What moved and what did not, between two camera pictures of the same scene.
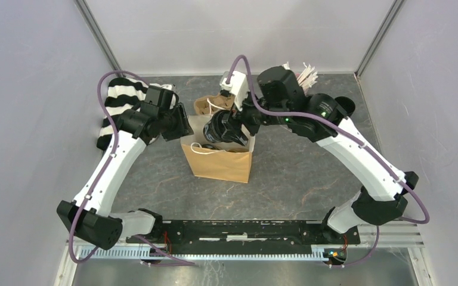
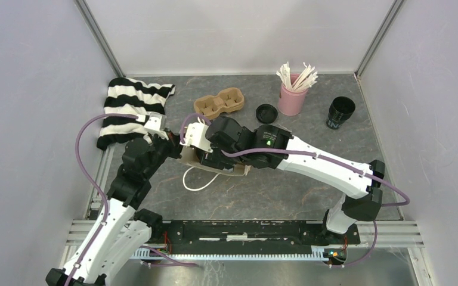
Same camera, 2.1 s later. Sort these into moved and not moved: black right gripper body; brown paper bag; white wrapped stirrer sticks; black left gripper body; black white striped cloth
Moved: black right gripper body; brown paper bag; black left gripper body
Not moved: black white striped cloth; white wrapped stirrer sticks
